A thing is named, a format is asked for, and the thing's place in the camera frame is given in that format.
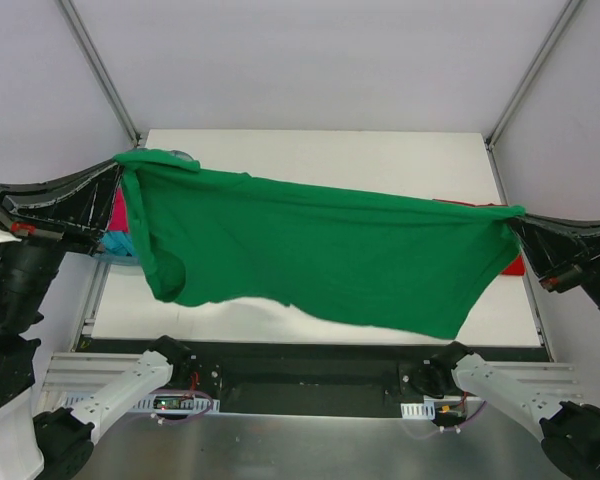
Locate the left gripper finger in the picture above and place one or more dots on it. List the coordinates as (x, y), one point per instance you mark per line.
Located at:
(85, 186)
(96, 213)

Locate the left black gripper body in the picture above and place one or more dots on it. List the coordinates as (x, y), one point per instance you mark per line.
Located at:
(18, 214)

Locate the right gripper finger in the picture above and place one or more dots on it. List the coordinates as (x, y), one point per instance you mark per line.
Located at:
(544, 260)
(559, 234)

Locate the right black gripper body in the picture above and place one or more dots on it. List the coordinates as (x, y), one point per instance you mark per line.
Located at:
(581, 262)

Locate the green t shirt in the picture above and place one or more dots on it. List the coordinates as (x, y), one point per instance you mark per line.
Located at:
(348, 256)

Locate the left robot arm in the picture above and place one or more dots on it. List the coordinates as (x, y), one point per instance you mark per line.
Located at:
(52, 436)

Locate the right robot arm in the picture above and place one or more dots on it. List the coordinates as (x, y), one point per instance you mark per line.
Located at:
(568, 432)

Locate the pink t shirt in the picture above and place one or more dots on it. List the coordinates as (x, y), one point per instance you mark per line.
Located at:
(118, 221)

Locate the folded red t shirt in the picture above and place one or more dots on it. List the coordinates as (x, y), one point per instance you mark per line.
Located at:
(516, 267)

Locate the blue plastic bin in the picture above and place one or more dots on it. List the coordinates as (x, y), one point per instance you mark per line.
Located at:
(153, 219)

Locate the aluminium frame rail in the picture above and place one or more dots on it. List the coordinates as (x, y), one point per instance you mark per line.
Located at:
(73, 372)

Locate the left corner aluminium post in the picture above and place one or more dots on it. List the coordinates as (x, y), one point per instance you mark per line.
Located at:
(99, 70)

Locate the corner aluminium post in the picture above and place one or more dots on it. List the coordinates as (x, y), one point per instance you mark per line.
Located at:
(99, 70)
(558, 29)

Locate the right corner aluminium post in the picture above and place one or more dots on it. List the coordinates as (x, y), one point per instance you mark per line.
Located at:
(558, 29)

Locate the left white cable duct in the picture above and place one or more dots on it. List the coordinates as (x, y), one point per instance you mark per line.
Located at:
(175, 404)

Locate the white cable duct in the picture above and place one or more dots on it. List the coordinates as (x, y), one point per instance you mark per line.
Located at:
(418, 411)
(175, 404)

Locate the right white cable duct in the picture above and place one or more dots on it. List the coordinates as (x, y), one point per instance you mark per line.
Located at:
(418, 411)

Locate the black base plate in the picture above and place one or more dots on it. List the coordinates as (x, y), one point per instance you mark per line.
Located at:
(321, 380)

